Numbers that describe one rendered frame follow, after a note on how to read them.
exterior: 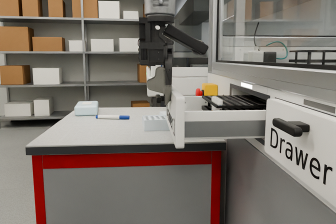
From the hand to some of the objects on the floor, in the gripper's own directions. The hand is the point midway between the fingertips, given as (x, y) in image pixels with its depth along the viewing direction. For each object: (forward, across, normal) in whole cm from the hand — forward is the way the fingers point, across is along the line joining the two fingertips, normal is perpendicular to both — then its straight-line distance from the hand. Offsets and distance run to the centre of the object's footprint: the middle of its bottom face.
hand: (168, 98), depth 74 cm
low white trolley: (+90, -41, -11) cm, 100 cm away
